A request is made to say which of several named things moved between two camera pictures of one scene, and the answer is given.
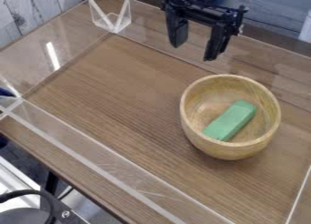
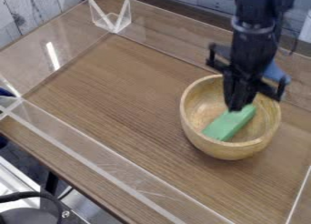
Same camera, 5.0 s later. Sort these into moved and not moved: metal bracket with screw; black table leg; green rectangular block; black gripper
Moved: black gripper
Not moved: green rectangular block; black table leg; metal bracket with screw
